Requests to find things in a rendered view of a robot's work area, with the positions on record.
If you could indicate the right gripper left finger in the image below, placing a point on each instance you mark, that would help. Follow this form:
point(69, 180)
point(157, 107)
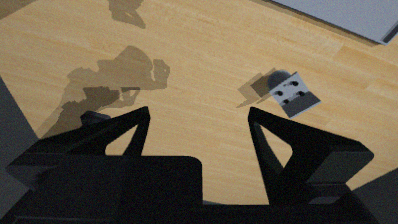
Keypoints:
point(94, 138)

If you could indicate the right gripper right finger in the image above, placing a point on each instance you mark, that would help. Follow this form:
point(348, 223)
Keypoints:
point(318, 156)

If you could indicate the dark grey cylinder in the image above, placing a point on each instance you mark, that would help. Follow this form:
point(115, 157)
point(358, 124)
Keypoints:
point(277, 77)

